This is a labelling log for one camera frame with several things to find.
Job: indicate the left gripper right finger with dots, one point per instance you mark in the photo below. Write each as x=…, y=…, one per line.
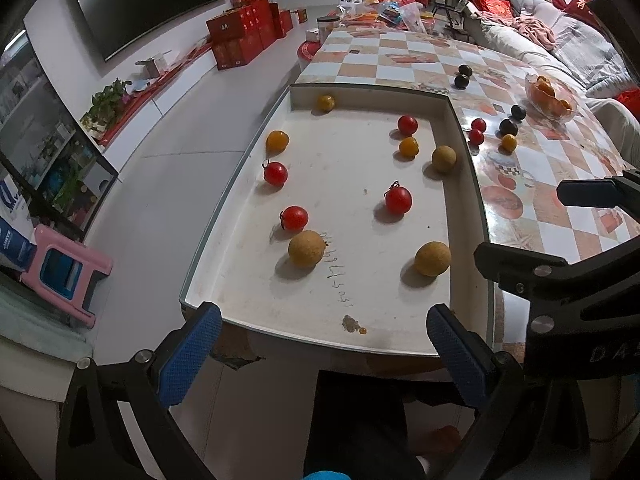
x=490, y=384

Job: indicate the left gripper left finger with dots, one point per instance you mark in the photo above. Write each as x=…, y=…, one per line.
x=93, y=441

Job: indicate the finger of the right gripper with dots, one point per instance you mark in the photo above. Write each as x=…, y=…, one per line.
x=588, y=193
x=606, y=281

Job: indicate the tan longan fruit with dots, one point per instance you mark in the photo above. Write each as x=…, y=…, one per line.
x=432, y=259
x=444, y=159
x=306, y=249

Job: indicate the yellow cherry tomato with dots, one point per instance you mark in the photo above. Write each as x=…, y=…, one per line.
x=325, y=103
x=509, y=143
x=276, y=142
x=409, y=147

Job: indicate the red cherry tomato with stem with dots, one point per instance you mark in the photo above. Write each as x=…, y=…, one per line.
x=398, y=200

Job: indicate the dark plum near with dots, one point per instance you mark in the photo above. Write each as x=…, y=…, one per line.
x=508, y=126

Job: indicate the dark plum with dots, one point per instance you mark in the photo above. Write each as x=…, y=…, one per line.
x=508, y=126
x=518, y=113
x=465, y=70
x=461, y=81

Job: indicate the glass bowl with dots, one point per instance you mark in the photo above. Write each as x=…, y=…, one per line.
x=564, y=93

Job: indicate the orange mandarin in bowl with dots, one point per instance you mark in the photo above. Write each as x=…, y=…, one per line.
x=546, y=98

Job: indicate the grey sofa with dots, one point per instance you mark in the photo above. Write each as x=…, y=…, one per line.
x=582, y=57

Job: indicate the pink blanket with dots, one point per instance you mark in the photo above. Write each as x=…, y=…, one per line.
x=535, y=31

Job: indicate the dark plum far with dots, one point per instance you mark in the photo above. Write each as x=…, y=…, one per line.
x=465, y=70

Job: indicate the pink plastic stool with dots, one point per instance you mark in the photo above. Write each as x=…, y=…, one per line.
x=63, y=272

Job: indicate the red embroidered cushion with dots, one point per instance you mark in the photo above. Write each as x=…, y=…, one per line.
x=579, y=10

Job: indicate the white shallow tray box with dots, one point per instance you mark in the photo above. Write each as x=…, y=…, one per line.
x=364, y=294

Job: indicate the glass jar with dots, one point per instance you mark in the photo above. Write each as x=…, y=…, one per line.
x=325, y=26

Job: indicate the potted green plant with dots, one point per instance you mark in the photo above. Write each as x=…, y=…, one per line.
x=107, y=106

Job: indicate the red gift boxes stack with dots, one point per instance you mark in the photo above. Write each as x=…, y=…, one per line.
x=241, y=33

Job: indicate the small white box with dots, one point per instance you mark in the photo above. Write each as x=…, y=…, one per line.
x=154, y=66

